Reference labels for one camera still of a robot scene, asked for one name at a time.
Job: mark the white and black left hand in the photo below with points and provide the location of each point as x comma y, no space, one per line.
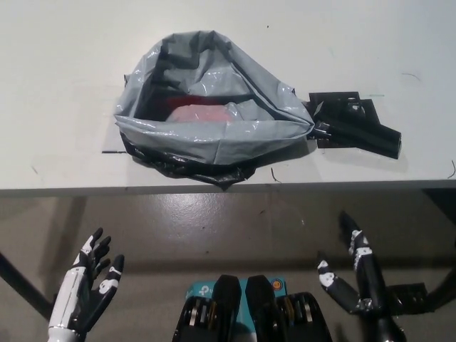
76,288

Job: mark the white and black right hand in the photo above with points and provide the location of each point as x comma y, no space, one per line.
367,285

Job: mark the grey and black plastic bag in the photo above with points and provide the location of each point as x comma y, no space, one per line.
213,142

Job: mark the red item in bag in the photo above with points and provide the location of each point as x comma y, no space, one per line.
199,114

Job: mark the black table leg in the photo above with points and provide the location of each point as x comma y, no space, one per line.
441,281
25,281

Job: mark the black and teal robot body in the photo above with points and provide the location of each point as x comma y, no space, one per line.
249,313

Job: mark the thin white flat board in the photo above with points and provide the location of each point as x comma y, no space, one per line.
110,142

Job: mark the black floor bracket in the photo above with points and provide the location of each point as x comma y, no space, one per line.
409,295

